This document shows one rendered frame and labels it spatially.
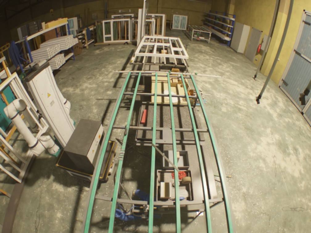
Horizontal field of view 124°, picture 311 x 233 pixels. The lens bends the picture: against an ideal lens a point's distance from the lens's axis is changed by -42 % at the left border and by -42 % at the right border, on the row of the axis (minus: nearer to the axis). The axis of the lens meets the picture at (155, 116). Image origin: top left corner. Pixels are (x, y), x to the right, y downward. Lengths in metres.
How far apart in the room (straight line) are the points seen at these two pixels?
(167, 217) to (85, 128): 1.69
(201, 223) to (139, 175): 1.24
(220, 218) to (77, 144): 2.28
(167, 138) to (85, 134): 1.03
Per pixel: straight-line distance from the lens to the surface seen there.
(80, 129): 2.01
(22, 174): 3.26
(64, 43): 6.07
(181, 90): 2.97
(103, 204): 2.34
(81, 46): 7.93
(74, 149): 1.84
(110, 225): 1.38
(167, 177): 1.75
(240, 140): 3.36
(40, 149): 1.98
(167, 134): 1.77
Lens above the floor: 2.21
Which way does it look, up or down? 44 degrees down
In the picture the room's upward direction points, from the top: 3 degrees clockwise
